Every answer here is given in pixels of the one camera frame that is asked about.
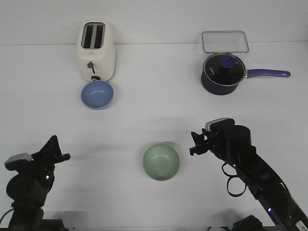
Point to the dark blue saucepan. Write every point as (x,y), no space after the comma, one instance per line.
(221,90)

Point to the clear plastic container blue rim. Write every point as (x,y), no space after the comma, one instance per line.
(224,41)

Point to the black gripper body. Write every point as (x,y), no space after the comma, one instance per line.
(44,165)
(215,141)

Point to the blue bowl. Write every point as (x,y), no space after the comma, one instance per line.
(97,95)

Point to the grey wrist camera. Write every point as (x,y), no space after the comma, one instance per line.
(211,124)
(19,162)

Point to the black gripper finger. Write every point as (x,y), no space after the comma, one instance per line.
(50,148)
(58,151)
(198,138)

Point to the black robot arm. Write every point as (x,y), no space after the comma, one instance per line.
(232,144)
(29,188)

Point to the cream white two-slot toaster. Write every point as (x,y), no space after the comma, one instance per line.
(96,50)

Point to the green bowl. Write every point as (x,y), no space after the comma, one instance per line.
(161,161)

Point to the glass pot lid blue knob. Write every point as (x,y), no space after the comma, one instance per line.
(224,69)

